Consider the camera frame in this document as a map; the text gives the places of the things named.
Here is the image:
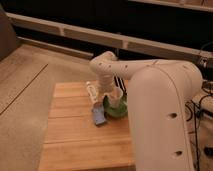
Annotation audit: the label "white ceramic cup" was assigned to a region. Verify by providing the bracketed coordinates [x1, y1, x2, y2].
[107, 87, 123, 108]

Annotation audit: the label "blue rectangular box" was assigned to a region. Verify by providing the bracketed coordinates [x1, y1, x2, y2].
[92, 103, 106, 126]

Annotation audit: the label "green plate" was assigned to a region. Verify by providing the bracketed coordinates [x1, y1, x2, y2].
[103, 95, 128, 118]

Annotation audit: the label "white shelf rail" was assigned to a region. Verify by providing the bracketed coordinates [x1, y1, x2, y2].
[6, 12, 213, 59]

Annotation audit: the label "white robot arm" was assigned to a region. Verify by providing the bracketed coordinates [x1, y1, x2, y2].
[90, 51, 202, 171]

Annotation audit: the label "black cables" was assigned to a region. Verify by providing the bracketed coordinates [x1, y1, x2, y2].
[184, 79, 213, 171]

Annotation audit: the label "wooden table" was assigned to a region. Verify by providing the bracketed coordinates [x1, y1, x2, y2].
[38, 82, 135, 171]

